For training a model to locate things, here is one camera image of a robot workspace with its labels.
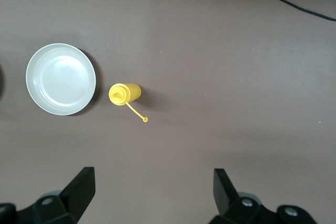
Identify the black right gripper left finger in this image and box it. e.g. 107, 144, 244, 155
59, 166, 96, 224

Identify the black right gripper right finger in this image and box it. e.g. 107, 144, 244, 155
213, 168, 241, 218

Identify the yellow mustard squeeze bottle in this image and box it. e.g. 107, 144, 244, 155
108, 82, 149, 124

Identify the beige round plate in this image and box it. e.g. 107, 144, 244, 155
25, 42, 97, 116

